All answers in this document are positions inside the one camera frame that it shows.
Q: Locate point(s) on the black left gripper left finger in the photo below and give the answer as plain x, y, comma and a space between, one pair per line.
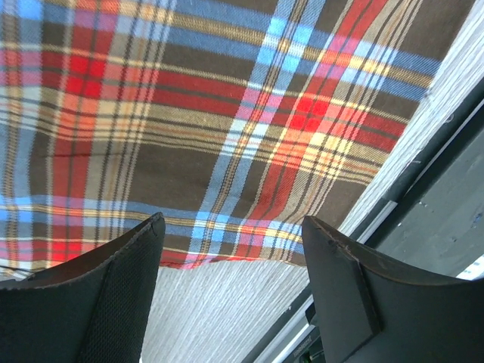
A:
93, 308

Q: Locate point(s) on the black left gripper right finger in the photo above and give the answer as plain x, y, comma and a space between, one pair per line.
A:
371, 307

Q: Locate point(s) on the brown red plaid shirt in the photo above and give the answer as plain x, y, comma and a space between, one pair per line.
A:
234, 119

